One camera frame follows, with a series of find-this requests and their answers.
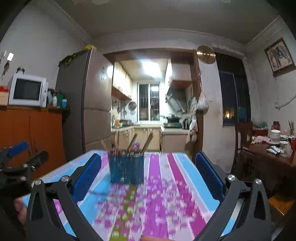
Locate dark wooden side table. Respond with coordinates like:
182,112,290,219
241,143,295,197

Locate black wok on stove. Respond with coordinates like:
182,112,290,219
160,115,181,123

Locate orange wooden cabinet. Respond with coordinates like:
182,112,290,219
1,105,70,179

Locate brown refrigerator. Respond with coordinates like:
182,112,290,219
56,48,113,161

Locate left hand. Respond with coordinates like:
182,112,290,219
14,197,27,225

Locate hanging kitchen towel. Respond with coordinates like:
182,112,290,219
186,115,198,144

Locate steel range hood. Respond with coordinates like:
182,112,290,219
166,88,187,113

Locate blue perforated utensil holder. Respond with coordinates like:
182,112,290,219
108,153,144,185

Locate gold round wall clock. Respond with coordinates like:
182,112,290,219
197,45,216,64

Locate beige kitchen base cabinets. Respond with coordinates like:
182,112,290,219
111,124,190,153

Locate ceiling light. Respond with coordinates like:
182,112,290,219
141,60,162,78

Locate floral striped tablecloth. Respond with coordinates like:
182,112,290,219
21,149,243,241

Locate stacked white bowls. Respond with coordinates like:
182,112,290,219
269,129,281,145

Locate steel electric kettle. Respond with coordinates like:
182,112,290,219
182,119,189,130

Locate kitchen window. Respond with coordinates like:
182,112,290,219
138,83,159,121

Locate dark wooden chair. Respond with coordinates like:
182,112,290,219
231,121,253,176

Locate white microwave oven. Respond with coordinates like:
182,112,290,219
8,73,48,108

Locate white hanging plastic bag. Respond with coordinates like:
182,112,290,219
197,92,209,111

